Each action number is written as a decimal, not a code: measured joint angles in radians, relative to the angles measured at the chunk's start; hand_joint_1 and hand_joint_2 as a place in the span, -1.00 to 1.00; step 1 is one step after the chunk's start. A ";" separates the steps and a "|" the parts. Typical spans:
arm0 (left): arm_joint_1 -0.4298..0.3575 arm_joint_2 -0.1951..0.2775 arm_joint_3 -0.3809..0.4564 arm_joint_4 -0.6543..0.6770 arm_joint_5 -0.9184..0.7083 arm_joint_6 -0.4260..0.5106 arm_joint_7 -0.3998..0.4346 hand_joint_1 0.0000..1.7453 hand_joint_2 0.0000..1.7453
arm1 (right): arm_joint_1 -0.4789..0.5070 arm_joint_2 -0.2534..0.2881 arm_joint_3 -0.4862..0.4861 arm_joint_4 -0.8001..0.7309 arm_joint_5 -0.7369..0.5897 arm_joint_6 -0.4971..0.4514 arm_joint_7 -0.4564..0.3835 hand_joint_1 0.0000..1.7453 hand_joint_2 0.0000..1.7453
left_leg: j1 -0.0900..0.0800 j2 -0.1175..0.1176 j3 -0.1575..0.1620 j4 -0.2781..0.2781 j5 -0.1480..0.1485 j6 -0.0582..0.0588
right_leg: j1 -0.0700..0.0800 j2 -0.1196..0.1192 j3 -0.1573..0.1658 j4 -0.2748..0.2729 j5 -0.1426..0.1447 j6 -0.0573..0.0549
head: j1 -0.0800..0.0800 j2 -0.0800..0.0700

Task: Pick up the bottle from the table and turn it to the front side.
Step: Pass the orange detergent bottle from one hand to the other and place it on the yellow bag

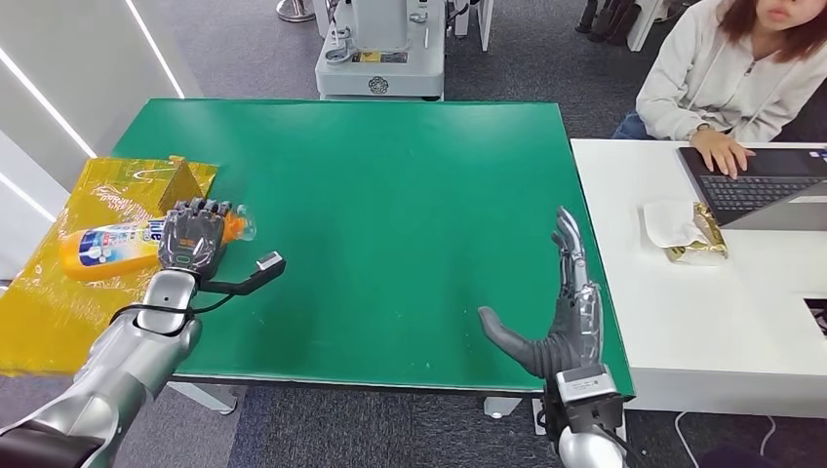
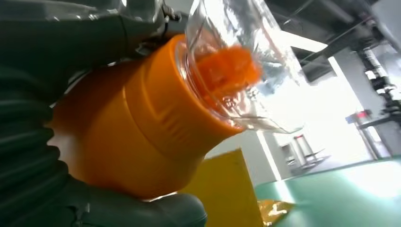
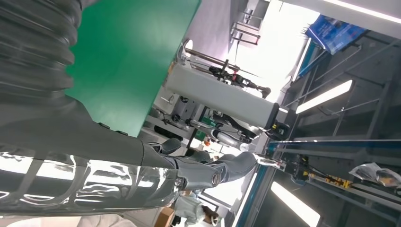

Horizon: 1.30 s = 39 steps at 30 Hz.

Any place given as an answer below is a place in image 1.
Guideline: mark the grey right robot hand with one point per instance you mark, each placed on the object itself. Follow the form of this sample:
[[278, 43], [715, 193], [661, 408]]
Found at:
[[572, 329]]

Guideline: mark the person's right hand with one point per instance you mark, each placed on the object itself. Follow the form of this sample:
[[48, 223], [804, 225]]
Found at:
[[720, 154]]

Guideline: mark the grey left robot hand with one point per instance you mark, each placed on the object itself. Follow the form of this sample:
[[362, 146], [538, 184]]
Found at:
[[190, 236]]

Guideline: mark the orange detergent bottle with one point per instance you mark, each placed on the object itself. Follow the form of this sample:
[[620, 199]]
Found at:
[[110, 249]]

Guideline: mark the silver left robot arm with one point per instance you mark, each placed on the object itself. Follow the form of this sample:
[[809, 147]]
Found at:
[[123, 362]]

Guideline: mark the dark grey laptop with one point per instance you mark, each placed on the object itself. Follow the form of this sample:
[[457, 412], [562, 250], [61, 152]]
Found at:
[[756, 184]]

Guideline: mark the person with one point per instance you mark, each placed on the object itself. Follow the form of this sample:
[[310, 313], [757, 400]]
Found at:
[[711, 77]]

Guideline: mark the white tissue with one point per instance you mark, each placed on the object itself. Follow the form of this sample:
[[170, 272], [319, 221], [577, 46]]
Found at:
[[665, 223]]

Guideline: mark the gold foil packet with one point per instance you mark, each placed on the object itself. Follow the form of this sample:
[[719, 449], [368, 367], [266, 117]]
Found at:
[[707, 242]]

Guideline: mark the white table foot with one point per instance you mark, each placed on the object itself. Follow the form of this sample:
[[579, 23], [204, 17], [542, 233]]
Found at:
[[503, 408], [207, 397]]

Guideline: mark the white desk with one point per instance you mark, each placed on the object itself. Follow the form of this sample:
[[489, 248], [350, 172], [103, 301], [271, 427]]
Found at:
[[698, 323]]

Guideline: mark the yellow film-wrapped cardboard box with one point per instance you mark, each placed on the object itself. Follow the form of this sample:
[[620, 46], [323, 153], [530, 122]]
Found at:
[[64, 323]]

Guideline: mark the black flat device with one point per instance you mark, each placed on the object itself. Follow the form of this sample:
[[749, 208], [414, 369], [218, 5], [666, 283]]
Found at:
[[817, 318]]

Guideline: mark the chrome stand base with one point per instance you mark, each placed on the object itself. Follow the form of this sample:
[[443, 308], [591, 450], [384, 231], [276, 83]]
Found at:
[[296, 10]]

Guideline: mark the grey machine stand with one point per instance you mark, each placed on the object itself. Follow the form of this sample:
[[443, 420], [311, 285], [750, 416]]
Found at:
[[381, 71]]

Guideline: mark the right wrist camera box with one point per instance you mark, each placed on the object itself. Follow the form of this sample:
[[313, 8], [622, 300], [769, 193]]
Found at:
[[585, 394]]

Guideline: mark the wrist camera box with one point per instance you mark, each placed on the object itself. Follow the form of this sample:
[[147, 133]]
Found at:
[[585, 394], [258, 271]]

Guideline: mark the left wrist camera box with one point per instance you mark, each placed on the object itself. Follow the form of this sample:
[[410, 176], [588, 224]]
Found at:
[[258, 271]]

